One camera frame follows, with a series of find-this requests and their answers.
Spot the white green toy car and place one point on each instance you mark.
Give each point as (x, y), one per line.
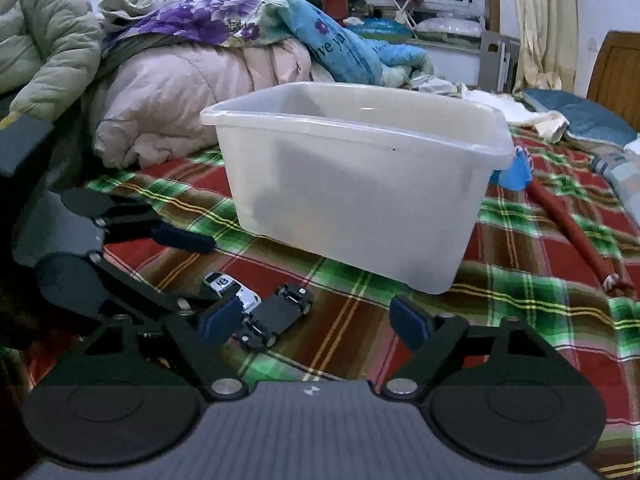
(220, 282)

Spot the printed pillow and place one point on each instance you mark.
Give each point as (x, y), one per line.
(625, 175)

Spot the wooden headboard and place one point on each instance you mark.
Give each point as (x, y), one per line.
(617, 75)

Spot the white plastic container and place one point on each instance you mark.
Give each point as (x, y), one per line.
(350, 200)

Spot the pale green puffer jacket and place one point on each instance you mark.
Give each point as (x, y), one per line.
(45, 35)

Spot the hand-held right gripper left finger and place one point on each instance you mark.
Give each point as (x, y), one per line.
(220, 317)

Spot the plaid blanket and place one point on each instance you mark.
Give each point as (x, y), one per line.
(525, 285)

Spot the light blue blanket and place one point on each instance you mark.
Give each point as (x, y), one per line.
(340, 45)

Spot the dark blue pillow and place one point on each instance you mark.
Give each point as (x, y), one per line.
(585, 115)

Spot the pink quilt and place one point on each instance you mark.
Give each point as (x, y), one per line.
(175, 100)

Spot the blue plastic toy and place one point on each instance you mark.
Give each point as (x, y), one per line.
(515, 175)

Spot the red pot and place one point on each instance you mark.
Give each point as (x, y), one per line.
(335, 7)

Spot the blue cushion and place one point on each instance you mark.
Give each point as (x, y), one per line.
(382, 29)

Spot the grey folding frame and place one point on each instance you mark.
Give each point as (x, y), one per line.
(492, 65)

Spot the beige curtain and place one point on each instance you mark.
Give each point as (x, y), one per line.
(545, 20)

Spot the white cloth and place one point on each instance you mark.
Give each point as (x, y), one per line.
(515, 110)

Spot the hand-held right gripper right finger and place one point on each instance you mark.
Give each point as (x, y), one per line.
(410, 322)

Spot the black toy car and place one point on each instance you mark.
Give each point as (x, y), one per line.
(277, 317)

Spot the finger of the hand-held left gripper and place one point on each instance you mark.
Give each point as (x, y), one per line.
(185, 241)
(145, 290)

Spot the red sausage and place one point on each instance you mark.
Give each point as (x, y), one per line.
(575, 232)

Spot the purple floral blanket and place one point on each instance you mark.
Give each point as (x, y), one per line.
(200, 20)

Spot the white pillow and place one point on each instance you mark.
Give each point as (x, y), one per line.
(450, 27)

